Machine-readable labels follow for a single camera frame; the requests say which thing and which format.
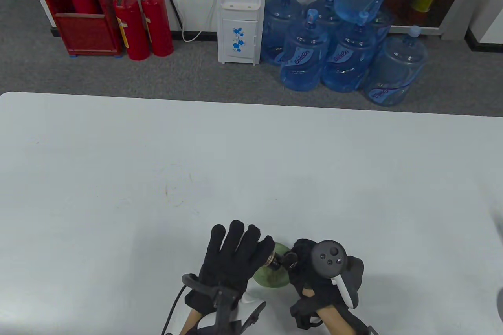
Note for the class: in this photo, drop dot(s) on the green glass bottle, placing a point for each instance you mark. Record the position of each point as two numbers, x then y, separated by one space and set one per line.
273 278

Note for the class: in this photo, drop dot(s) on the person's right forearm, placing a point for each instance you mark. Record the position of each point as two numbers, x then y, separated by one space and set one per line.
334 323

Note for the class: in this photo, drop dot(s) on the black left wrist mount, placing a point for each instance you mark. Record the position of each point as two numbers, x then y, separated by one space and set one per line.
220 295

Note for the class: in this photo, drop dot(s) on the black right wrist mount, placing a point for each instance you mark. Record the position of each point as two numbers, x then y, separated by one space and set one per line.
302 313

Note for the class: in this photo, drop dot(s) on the white water dispenser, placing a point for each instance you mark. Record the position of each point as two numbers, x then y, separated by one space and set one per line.
239 36

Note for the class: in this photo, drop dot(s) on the person's left hand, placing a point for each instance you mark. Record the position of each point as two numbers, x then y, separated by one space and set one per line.
228 260

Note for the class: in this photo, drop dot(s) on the person's right hand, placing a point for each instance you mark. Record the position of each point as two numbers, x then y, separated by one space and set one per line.
302 268

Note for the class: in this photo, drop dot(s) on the cluster of blue water jugs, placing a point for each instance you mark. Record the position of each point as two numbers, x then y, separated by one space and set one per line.
302 56

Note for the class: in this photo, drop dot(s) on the black wrist mount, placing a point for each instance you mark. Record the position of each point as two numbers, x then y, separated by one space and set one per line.
220 295
302 313

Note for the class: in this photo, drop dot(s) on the black handheld controller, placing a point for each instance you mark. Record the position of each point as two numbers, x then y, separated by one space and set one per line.
328 256

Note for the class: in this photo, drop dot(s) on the white left wrist tracker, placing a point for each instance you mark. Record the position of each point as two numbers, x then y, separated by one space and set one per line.
251 307

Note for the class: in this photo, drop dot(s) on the red fire extinguisher cabinet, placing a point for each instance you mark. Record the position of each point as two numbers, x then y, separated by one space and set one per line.
86 32

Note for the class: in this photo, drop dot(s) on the person's left forearm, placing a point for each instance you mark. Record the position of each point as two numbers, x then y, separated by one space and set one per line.
192 321

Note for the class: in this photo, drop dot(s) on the clear seasoning bottle black cap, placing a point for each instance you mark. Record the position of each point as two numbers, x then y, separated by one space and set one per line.
290 261

